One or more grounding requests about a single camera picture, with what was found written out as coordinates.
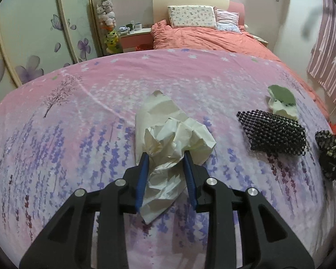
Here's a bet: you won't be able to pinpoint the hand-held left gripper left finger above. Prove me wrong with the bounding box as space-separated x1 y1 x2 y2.
19 154 150 269

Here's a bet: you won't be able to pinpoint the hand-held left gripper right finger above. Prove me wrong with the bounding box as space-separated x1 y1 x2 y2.
183 151 315 269

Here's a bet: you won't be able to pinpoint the dark floral cloth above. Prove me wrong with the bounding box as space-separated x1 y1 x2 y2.
315 130 336 181

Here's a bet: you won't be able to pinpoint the white paper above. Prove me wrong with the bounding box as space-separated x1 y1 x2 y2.
135 90 217 225

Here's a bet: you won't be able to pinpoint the lavender printed sheet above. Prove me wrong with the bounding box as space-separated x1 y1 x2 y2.
0 48 336 269

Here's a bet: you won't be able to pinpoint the black beaded mat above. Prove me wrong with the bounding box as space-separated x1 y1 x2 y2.
237 109 308 157

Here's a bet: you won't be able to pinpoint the striped pink curtain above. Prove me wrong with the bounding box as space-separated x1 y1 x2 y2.
306 0 336 105

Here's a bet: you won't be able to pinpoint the yellow-green plush toy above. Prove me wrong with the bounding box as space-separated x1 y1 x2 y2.
105 29 121 55

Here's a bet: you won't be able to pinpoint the pink nightstand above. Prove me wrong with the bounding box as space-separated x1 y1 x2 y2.
119 28 153 53

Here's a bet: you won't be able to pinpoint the coral duvet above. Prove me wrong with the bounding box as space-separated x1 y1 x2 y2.
151 20 329 118

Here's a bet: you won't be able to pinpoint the wooden nightstand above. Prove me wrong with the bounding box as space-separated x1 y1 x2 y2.
250 34 269 49

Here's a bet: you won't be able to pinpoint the floral pillow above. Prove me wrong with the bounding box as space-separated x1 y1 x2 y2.
167 5 217 30

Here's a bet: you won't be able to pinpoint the striped pink pillow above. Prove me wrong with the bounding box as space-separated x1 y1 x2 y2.
214 9 241 32

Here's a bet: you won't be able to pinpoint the stack of plush toys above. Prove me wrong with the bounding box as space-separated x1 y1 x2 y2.
97 0 117 31

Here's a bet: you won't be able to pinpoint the cream and pink headboard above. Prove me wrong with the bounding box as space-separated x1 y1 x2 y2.
152 0 245 29

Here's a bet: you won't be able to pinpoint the floral sliding wardrobe doors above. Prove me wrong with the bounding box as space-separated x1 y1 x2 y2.
0 0 104 110

